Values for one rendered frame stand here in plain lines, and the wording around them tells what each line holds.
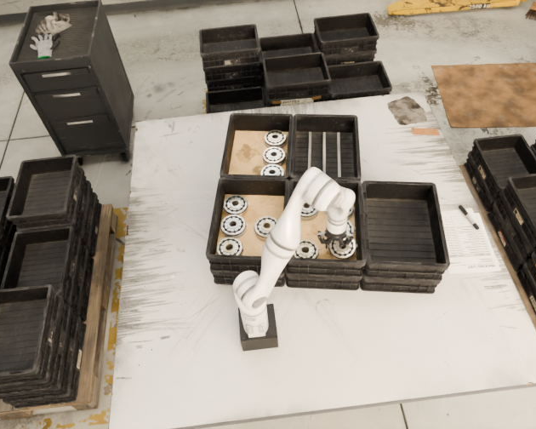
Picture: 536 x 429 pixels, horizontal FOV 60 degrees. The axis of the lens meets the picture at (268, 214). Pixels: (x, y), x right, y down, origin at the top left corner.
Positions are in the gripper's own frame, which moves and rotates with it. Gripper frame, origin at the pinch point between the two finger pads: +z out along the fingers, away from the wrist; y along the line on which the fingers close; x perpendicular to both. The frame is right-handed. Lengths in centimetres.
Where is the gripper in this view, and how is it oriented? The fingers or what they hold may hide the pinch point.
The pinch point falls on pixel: (334, 246)
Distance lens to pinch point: 183.2
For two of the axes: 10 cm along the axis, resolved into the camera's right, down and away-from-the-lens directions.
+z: 0.6, 5.9, 8.1
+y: 9.9, 0.4, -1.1
